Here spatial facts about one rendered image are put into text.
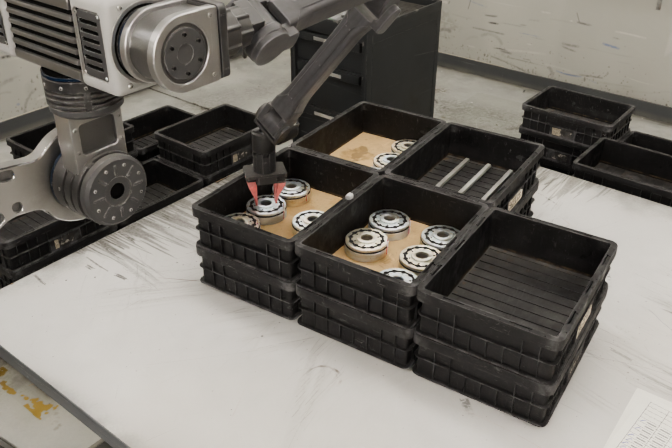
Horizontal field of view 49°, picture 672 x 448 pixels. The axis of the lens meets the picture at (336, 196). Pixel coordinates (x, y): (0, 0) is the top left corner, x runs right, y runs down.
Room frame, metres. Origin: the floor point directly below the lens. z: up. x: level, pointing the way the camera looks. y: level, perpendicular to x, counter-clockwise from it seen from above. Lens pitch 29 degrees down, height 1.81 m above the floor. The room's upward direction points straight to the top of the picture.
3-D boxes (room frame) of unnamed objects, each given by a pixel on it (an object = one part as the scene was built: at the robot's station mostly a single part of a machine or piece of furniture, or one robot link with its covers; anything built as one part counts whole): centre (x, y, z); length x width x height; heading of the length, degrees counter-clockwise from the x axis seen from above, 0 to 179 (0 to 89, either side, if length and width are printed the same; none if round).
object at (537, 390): (1.27, -0.39, 0.76); 0.40 x 0.30 x 0.12; 147
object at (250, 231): (1.59, 0.12, 0.92); 0.40 x 0.30 x 0.02; 147
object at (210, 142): (2.72, 0.49, 0.37); 0.40 x 0.30 x 0.45; 141
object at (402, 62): (3.44, -0.14, 0.45); 0.60 x 0.45 x 0.90; 141
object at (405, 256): (1.40, -0.20, 0.86); 0.10 x 0.10 x 0.01
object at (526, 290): (1.27, -0.39, 0.87); 0.40 x 0.30 x 0.11; 147
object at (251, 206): (1.63, 0.18, 0.86); 0.10 x 0.10 x 0.01
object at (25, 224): (2.10, 0.99, 0.37); 0.40 x 0.30 x 0.45; 141
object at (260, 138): (1.64, 0.17, 1.04); 0.07 x 0.06 x 0.07; 141
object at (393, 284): (1.43, -0.14, 0.92); 0.40 x 0.30 x 0.02; 147
